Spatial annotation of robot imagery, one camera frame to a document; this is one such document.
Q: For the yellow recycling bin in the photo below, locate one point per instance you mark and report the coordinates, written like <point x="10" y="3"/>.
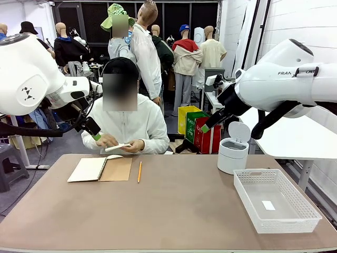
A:
<point x="183" y="118"/>

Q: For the grey plastic stool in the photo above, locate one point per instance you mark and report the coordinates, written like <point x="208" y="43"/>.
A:
<point x="10" y="153"/>

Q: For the white side table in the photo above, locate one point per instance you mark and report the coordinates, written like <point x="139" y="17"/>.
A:
<point x="289" y="142"/>

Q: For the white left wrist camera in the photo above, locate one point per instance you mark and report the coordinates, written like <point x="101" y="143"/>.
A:
<point x="96" y="87"/>

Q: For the mannequin with black bucket hat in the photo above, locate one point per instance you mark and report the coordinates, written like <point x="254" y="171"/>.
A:
<point x="27" y="27"/>

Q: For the grey cabinet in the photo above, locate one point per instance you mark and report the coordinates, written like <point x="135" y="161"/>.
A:
<point x="221" y="71"/>

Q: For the person's right hand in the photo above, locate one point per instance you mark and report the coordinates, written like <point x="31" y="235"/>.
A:
<point x="109" y="141"/>

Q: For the mannequin with green bucket hat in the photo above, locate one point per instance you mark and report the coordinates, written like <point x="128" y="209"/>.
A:
<point x="119" y="50"/>

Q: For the person's right forearm white sleeve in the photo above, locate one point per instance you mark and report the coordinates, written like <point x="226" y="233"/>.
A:
<point x="88" y="141"/>

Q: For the white torn notebook paper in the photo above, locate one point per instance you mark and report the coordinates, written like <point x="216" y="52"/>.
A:
<point x="116" y="147"/>

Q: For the red recycling bin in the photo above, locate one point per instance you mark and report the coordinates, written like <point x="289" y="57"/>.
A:
<point x="208" y="142"/>

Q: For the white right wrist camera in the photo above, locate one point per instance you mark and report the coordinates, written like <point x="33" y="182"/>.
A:
<point x="211" y="79"/>

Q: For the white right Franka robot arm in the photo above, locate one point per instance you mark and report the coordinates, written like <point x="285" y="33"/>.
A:
<point x="276" y="89"/>

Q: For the blue hanging garment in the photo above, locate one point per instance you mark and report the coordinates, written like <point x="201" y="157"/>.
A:
<point x="39" y="118"/>

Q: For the grey striped hanging garment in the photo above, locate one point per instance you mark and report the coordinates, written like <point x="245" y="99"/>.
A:
<point x="75" y="68"/>

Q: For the person's left forearm white sleeve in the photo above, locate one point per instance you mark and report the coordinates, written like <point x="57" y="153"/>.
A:
<point x="155" y="146"/>

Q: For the mannequin in black sweater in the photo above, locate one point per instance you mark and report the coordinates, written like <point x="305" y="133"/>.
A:
<point x="68" y="50"/>

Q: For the mannequin in dark green jacket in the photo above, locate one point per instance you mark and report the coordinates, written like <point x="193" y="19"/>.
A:
<point x="164" y="54"/>

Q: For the white perforated plastic basket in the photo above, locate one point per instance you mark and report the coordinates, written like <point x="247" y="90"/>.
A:
<point x="289" y="224"/>

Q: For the white rectangular basket sticker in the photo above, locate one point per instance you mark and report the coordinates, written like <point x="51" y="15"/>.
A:
<point x="268" y="205"/>

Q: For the person's head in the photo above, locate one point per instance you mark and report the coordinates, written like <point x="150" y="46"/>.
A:
<point x="119" y="92"/>

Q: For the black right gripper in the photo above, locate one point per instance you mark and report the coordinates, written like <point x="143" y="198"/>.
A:
<point x="233" y="101"/>

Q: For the white rounded appliance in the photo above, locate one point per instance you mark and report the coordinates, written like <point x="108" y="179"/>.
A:
<point x="199" y="35"/>

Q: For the black baseball cap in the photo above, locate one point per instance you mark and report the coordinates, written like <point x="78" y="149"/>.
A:
<point x="121" y="66"/>

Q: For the yellow pencil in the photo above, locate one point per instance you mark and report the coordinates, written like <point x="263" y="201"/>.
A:
<point x="139" y="172"/>

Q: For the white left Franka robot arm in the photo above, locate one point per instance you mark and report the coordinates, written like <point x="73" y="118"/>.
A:
<point x="26" y="73"/>

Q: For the brown-cover spiral notebook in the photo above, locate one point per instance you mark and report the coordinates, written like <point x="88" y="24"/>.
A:
<point x="87" y="170"/>

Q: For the tall mannequin in white shirt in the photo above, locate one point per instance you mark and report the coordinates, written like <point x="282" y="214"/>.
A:
<point x="146" y="60"/>

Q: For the white hooded jacket torso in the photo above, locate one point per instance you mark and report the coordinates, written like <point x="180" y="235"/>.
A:
<point x="137" y="124"/>

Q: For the person's left hand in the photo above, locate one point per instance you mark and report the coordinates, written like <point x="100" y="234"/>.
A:
<point x="135" y="147"/>

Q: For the white round flip-lid trash bin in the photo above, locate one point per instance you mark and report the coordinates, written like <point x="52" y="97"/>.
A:
<point x="231" y="160"/>

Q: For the cluttered background work table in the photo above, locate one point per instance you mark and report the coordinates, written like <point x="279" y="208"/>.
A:
<point x="96" y="66"/>

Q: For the green recycling bin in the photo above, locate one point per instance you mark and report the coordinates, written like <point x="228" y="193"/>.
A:
<point x="190" y="126"/>

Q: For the black chair base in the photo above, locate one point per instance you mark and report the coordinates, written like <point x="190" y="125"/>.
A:
<point x="189" y="147"/>

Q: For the bare-headed mannequin in blue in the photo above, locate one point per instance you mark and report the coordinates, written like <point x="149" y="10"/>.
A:
<point x="3" y="30"/>

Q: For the white table stand leg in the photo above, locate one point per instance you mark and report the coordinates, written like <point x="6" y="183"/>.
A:
<point x="22" y="150"/>

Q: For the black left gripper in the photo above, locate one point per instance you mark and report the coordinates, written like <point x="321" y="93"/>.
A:
<point x="75" y="113"/>

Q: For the mannequin in cream shirt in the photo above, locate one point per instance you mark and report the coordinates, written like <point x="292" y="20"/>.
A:
<point x="212" y="55"/>

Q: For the small white background table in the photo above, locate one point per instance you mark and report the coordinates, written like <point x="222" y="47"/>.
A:
<point x="210" y="101"/>

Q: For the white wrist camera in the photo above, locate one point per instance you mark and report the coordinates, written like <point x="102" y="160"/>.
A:
<point x="96" y="87"/>
<point x="211" y="79"/>

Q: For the mannequin with blue cap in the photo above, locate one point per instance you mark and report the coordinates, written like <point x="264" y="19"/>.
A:
<point x="187" y="60"/>

